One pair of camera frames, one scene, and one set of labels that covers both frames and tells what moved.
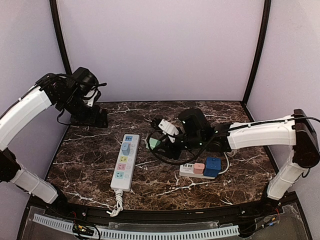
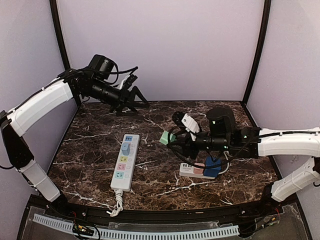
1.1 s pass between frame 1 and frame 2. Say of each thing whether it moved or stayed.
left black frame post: stayed
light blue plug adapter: stayed
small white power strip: stayed
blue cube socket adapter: stayed
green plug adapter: moved
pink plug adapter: moved
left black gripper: moved
